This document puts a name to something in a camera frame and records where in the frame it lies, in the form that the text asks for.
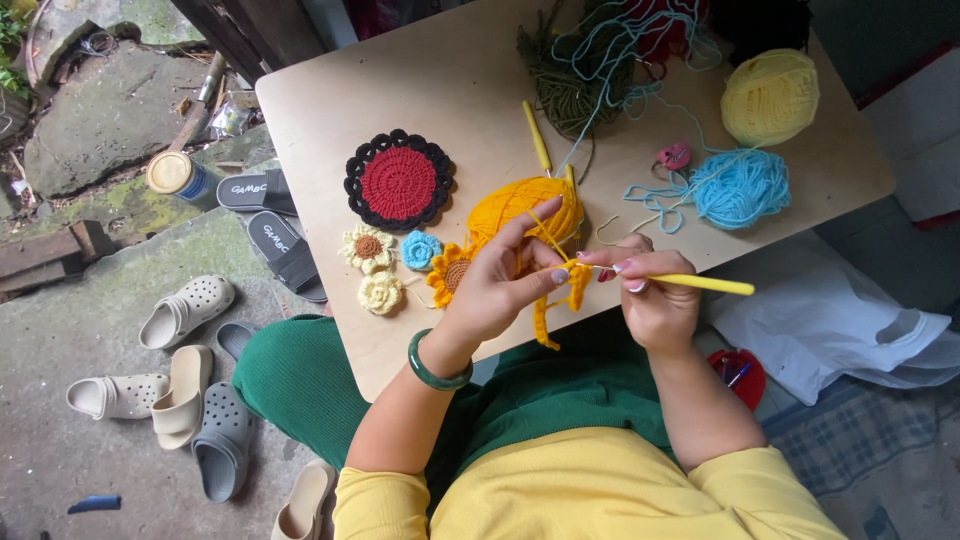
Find person's left hand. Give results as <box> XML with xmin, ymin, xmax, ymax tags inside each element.
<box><xmin>433</xmin><ymin>196</ymin><xmax>572</xmax><ymax>360</ymax></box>

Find person's right hand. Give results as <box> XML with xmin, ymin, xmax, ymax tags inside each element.
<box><xmin>577</xmin><ymin>232</ymin><xmax>703</xmax><ymax>358</ymax></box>

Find orange crochet piece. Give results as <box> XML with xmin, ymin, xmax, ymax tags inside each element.
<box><xmin>528</xmin><ymin>258</ymin><xmax>594</xmax><ymax>351</ymax></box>

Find orange crochet sunflower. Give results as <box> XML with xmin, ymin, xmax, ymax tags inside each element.
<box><xmin>426</xmin><ymin>242</ymin><xmax>475</xmax><ymax>310</ymax></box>

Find blue crochet flower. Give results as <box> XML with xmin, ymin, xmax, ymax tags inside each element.
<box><xmin>399</xmin><ymin>229</ymin><xmax>444</xmax><ymax>272</ymax></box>

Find orange yarn ball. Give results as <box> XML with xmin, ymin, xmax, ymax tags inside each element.
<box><xmin>465</xmin><ymin>176</ymin><xmax>585</xmax><ymax>279</ymax></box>

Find green jade bangle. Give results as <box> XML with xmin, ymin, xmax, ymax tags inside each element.
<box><xmin>407</xmin><ymin>328</ymin><xmax>475</xmax><ymax>393</ymax></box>

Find red container with pens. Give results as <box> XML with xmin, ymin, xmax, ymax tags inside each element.
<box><xmin>706</xmin><ymin>348</ymin><xmax>768</xmax><ymax>413</ymax></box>

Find pale yellow crochet flower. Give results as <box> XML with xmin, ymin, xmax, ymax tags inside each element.
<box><xmin>357</xmin><ymin>270</ymin><xmax>405</xmax><ymax>316</ymax></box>

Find cream crochet flower brown centre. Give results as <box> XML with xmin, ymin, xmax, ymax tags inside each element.
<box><xmin>339</xmin><ymin>222</ymin><xmax>396</xmax><ymax>276</ymax></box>

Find red and black crochet coaster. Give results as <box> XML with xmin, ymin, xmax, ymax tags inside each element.
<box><xmin>343</xmin><ymin>129</ymin><xmax>456</xmax><ymax>232</ymax></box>

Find light blue yarn ball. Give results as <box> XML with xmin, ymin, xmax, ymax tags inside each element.
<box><xmin>621</xmin><ymin>147</ymin><xmax>792</xmax><ymax>235</ymax></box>

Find white plastic bag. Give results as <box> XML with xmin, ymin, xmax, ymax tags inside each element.
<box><xmin>707</xmin><ymin>228</ymin><xmax>960</xmax><ymax>407</ymax></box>

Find person's yellow shirt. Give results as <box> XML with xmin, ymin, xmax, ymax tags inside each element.
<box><xmin>332</xmin><ymin>426</ymin><xmax>850</xmax><ymax>540</ymax></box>

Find black slide sandal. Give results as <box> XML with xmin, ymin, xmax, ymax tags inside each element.
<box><xmin>216</xmin><ymin>168</ymin><xmax>300</xmax><ymax>218</ymax></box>
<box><xmin>246</xmin><ymin>210</ymin><xmax>329</xmax><ymax>304</ymax></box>

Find person's green trousers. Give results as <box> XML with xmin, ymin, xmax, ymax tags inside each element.
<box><xmin>230</xmin><ymin>313</ymin><xmax>680</xmax><ymax>519</ymax></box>

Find dark green yarn tangle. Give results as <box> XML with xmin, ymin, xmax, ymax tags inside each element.
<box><xmin>515</xmin><ymin>0</ymin><xmax>640</xmax><ymax>145</ymax></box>

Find blue plaid mat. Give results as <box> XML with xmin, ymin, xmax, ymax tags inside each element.
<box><xmin>760</xmin><ymin>373</ymin><xmax>960</xmax><ymax>498</ymax></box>

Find pale yellow yarn ball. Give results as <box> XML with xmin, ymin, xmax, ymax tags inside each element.
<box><xmin>720</xmin><ymin>48</ymin><xmax>821</xmax><ymax>149</ymax></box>

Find grey clog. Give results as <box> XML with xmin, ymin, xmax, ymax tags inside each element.
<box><xmin>190</xmin><ymin>381</ymin><xmax>255</xmax><ymax>504</ymax></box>
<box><xmin>216</xmin><ymin>320</ymin><xmax>261</xmax><ymax>362</ymax></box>

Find light blue yarn tangle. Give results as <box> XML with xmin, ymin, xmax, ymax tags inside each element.
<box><xmin>549</xmin><ymin>0</ymin><xmax>725</xmax><ymax>175</ymax></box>

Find red yarn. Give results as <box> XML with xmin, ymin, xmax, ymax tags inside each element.
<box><xmin>628</xmin><ymin>0</ymin><xmax>710</xmax><ymax>78</ymax></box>

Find beige slide sandal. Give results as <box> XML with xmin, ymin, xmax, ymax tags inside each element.
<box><xmin>150</xmin><ymin>344</ymin><xmax>215</xmax><ymax>452</ymax></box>
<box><xmin>270</xmin><ymin>458</ymin><xmax>338</xmax><ymax>540</ymax></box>

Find white clog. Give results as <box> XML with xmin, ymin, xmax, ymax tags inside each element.
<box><xmin>65</xmin><ymin>372</ymin><xmax>171</xmax><ymax>422</ymax></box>
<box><xmin>138</xmin><ymin>273</ymin><xmax>237</xmax><ymax>351</ymax></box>

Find crumpled clear wrapper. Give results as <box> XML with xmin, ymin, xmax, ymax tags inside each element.
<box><xmin>208</xmin><ymin>99</ymin><xmax>255</xmax><ymax>142</ymax></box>

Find white box with red edge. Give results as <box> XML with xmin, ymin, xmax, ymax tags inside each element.
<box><xmin>855</xmin><ymin>41</ymin><xmax>960</xmax><ymax>232</ymax></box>

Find tin can with yellow lid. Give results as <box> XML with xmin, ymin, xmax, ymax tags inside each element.
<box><xmin>144</xmin><ymin>150</ymin><xmax>221</xmax><ymax>210</ymax></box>

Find old bricks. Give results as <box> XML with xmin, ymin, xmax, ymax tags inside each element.
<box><xmin>0</xmin><ymin>219</ymin><xmax>115</xmax><ymax>295</ymax></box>

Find blue scrap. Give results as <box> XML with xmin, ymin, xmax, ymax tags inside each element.
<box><xmin>66</xmin><ymin>494</ymin><xmax>123</xmax><ymax>516</ymax></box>

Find green plant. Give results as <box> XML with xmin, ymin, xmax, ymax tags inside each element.
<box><xmin>0</xmin><ymin>0</ymin><xmax>40</xmax><ymax>102</ymax></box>

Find knife with wooden handle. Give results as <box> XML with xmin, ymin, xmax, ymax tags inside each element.
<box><xmin>166</xmin><ymin>50</ymin><xmax>228</xmax><ymax>153</ymax></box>

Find dark wooden post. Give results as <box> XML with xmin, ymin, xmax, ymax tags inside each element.
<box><xmin>169</xmin><ymin>0</ymin><xmax>328</xmax><ymax>78</ymax></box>

